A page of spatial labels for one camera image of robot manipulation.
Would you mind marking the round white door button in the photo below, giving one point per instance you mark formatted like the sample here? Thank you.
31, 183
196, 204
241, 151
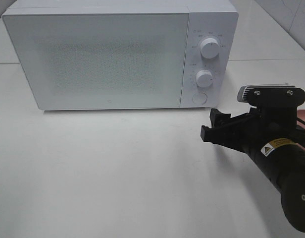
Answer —
199, 98

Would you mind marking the white microwave oven body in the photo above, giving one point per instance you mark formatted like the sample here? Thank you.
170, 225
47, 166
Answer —
216, 18

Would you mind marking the white microwave knob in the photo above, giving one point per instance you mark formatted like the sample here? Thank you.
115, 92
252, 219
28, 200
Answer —
209, 47
204, 78

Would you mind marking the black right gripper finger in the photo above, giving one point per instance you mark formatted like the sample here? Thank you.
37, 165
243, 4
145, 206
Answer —
215, 135
217, 118

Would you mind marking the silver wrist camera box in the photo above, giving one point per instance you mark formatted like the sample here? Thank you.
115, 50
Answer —
271, 96

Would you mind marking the upper white microwave knob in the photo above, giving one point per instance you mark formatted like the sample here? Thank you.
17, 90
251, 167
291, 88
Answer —
209, 47

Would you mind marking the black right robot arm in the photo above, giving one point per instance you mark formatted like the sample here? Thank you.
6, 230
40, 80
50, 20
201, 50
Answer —
285, 169

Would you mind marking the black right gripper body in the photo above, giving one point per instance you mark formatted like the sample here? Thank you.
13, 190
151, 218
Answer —
262, 131

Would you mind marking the white microwave door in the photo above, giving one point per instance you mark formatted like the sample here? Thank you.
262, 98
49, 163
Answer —
122, 61

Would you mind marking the lower white microwave knob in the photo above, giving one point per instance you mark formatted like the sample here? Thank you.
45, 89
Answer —
204, 78

